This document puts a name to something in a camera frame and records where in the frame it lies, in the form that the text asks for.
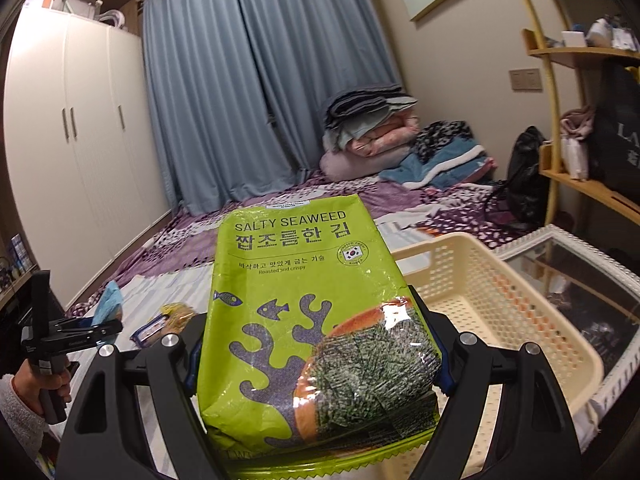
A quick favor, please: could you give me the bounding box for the green salty seaweed bag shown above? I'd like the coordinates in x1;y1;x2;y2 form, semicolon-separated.
196;195;442;479

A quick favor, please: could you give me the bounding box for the person's left hand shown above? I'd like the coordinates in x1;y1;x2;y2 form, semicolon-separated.
11;360;72;416

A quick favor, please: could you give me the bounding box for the striped white blue cloth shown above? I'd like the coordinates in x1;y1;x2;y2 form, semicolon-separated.
49;211;436;480

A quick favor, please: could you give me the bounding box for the blue white snack packet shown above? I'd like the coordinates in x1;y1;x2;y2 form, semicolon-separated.
130;314;169;349

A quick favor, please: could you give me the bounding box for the clear bag of cookies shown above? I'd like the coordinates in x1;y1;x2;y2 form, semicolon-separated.
160;302;196;336

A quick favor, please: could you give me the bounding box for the grey fuzzy left sleeve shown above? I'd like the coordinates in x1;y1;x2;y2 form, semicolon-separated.
0;374;48;460

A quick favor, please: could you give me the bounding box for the cream plastic laundry basket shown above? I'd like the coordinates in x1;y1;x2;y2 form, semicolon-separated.
392;233;603;479

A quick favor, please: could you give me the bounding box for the white wardrobe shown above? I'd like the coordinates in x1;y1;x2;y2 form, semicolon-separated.
3;6;170;307

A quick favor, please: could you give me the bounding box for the white wicker glass table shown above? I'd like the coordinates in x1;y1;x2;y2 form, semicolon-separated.
495;226;639;450

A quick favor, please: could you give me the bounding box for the black bag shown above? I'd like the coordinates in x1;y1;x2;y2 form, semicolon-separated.
483;126;550;232

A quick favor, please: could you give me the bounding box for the purple floral bedsheet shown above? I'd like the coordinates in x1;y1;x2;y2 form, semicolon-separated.
67;174;530;316

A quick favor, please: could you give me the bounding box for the blue and patterned clothes pile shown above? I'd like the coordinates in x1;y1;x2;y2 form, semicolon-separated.
378;120;496;190

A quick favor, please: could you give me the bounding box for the folded blanket pile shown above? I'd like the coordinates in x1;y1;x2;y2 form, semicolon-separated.
320;84;420;182

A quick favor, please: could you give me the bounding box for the blue-grey curtain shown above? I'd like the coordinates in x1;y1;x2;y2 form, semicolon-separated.
142;0;400;214

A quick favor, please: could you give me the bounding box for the wooden yellow shelf unit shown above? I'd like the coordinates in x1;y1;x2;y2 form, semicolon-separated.
522;0;639;224

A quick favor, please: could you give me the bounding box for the beige wall socket plate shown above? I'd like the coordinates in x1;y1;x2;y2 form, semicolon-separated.
509;68;544;92

